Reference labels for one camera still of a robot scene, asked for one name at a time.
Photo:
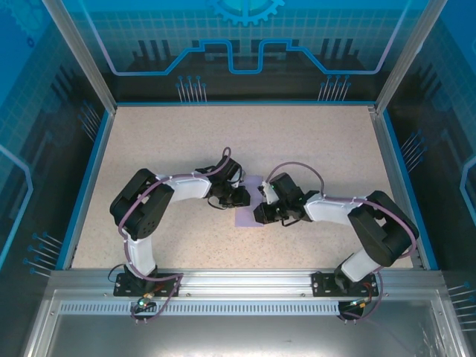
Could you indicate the purple paper sheet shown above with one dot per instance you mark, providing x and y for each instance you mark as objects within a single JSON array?
[{"x": 247, "y": 219}]

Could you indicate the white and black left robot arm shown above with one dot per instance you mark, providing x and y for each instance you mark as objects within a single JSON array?
[{"x": 145, "y": 212}]

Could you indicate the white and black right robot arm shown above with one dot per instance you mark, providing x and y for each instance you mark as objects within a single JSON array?
[{"x": 383, "y": 230}]

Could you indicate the aluminium mounting rail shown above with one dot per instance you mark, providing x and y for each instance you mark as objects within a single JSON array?
[{"x": 245, "y": 282}]

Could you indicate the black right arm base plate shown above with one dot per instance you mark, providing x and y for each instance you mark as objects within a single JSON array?
[{"x": 323, "y": 284}]

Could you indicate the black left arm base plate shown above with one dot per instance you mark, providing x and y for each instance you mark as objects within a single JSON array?
[{"x": 126, "y": 288}]

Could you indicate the aluminium frame post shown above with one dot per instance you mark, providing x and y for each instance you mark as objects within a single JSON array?
[
  {"x": 85, "y": 59},
  {"x": 409, "y": 56}
]

